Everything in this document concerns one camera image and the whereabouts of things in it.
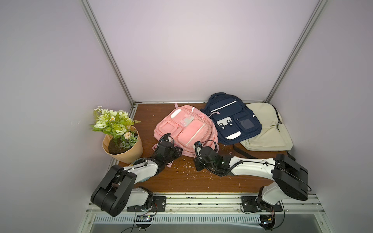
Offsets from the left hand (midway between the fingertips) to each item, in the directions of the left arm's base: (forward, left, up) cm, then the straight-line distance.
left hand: (183, 148), depth 89 cm
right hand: (-6, -6, +4) cm, 9 cm away
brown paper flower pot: (-5, +31, +8) cm, 33 cm away
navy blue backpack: (+23, -35, +2) cm, 41 cm away
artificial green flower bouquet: (+3, +34, +22) cm, 41 cm away
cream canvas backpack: (+13, -64, -5) cm, 65 cm away
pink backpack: (+18, -2, 0) cm, 18 cm away
